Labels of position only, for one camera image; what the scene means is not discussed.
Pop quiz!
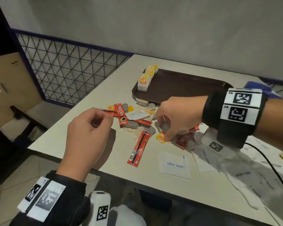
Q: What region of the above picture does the person's right hand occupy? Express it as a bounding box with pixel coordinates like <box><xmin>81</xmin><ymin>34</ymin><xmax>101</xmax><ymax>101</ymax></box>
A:
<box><xmin>155</xmin><ymin>96</ymin><xmax>208</xmax><ymax>142</ymax></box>

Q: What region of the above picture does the person's left hand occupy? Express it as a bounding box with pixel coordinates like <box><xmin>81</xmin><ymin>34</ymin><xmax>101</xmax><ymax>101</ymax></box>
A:
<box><xmin>56</xmin><ymin>107</ymin><xmax>114</xmax><ymax>183</ymax></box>

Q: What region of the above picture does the dark brown tray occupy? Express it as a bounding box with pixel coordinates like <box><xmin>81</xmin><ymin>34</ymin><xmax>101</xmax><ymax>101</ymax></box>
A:
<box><xmin>131</xmin><ymin>69</ymin><xmax>234</xmax><ymax>105</ymax></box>

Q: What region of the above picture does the pile of tea bags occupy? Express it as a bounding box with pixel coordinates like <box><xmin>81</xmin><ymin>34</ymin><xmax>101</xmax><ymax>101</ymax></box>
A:
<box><xmin>107</xmin><ymin>97</ymin><xmax>161</xmax><ymax>142</ymax></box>

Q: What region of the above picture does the white tea bag yellow tag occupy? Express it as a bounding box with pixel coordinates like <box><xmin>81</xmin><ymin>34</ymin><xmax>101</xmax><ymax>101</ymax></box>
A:
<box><xmin>155</xmin><ymin>122</ymin><xmax>174</xmax><ymax>144</ymax></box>

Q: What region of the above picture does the row of tea bags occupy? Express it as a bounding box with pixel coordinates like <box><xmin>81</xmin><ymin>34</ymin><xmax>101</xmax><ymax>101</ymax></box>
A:
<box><xmin>137</xmin><ymin>64</ymin><xmax>159</xmax><ymax>93</ymax></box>

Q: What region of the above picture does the pile of red coffee sticks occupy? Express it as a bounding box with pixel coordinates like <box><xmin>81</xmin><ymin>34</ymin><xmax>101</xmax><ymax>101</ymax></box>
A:
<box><xmin>99</xmin><ymin>103</ymin><xmax>201</xmax><ymax>168</ymax></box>

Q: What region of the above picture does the pile of white sugar packets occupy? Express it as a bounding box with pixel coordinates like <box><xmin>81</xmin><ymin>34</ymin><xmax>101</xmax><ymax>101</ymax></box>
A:
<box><xmin>125</xmin><ymin>110</ymin><xmax>283</xmax><ymax>226</ymax></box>

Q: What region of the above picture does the person's right forearm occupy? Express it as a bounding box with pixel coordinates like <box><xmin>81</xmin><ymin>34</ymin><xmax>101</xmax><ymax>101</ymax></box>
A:
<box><xmin>254</xmin><ymin>97</ymin><xmax>283</xmax><ymax>154</ymax></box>

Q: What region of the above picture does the black right wrist band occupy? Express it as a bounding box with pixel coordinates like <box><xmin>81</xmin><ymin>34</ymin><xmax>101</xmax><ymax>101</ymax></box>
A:
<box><xmin>202</xmin><ymin>88</ymin><xmax>268</xmax><ymax>148</ymax></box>

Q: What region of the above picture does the black wrist band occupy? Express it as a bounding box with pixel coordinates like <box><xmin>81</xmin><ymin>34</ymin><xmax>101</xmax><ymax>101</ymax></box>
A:
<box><xmin>9</xmin><ymin>170</ymin><xmax>91</xmax><ymax>226</ymax></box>
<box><xmin>202</xmin><ymin>88</ymin><xmax>268</xmax><ymax>148</ymax></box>

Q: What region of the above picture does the black left wrist band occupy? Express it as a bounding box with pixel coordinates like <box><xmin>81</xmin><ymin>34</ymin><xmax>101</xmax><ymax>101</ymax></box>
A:
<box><xmin>9</xmin><ymin>170</ymin><xmax>91</xmax><ymax>226</ymax></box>

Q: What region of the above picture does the blue and white mug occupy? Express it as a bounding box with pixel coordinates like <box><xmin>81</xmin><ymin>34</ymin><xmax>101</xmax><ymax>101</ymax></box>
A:
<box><xmin>259</xmin><ymin>86</ymin><xmax>283</xmax><ymax>99</ymax></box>
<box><xmin>243</xmin><ymin>81</ymin><xmax>264</xmax><ymax>90</ymax></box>

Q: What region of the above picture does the light wooden cabinet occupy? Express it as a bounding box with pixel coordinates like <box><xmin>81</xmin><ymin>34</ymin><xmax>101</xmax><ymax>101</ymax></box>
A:
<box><xmin>0</xmin><ymin>53</ymin><xmax>42</xmax><ymax>129</ymax></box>

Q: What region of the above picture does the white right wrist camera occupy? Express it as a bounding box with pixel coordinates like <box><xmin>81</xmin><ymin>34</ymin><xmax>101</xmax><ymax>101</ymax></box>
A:
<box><xmin>203</xmin><ymin>135</ymin><xmax>234</xmax><ymax>160</ymax></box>

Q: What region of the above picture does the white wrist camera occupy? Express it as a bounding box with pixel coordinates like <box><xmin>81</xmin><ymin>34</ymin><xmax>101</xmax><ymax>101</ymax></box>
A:
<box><xmin>203</xmin><ymin>135</ymin><xmax>234</xmax><ymax>160</ymax></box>
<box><xmin>88</xmin><ymin>191</ymin><xmax>111</xmax><ymax>226</ymax></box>

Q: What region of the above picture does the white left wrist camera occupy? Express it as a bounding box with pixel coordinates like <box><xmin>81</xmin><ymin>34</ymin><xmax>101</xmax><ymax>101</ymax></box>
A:
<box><xmin>88</xmin><ymin>191</ymin><xmax>111</xmax><ymax>226</ymax></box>

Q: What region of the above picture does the black side table frame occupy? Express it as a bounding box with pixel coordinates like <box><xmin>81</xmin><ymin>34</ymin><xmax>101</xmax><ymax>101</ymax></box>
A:
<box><xmin>0</xmin><ymin>105</ymin><xmax>47</xmax><ymax>193</ymax></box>

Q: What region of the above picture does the black cable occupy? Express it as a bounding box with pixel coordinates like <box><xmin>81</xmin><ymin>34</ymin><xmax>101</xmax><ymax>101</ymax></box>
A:
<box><xmin>244</xmin><ymin>142</ymin><xmax>283</xmax><ymax>200</ymax></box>

